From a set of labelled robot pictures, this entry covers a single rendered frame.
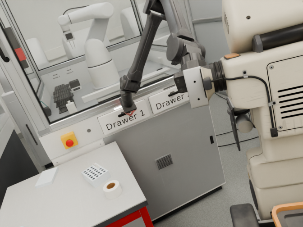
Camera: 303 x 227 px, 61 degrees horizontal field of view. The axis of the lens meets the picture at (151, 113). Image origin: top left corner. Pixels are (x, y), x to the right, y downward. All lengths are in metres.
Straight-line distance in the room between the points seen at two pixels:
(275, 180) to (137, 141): 0.92
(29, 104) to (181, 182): 1.09
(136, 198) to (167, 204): 0.87
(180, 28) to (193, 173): 1.18
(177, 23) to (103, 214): 0.75
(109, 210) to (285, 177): 0.62
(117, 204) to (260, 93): 0.68
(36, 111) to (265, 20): 1.15
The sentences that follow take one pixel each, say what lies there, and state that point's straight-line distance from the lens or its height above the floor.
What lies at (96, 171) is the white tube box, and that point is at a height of 0.79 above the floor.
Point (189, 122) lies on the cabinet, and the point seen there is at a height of 0.66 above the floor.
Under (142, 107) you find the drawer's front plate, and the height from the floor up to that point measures 0.89.
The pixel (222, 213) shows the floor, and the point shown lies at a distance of 1.95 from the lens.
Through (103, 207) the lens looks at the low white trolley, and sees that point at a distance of 1.08.
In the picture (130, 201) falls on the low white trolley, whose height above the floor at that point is 0.76.
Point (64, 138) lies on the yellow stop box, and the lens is 1.44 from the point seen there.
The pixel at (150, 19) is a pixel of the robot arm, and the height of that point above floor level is 1.35.
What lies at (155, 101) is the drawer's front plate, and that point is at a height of 0.89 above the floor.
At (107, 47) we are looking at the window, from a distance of 1.42.
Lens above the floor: 1.41
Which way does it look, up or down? 23 degrees down
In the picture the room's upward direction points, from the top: 18 degrees counter-clockwise
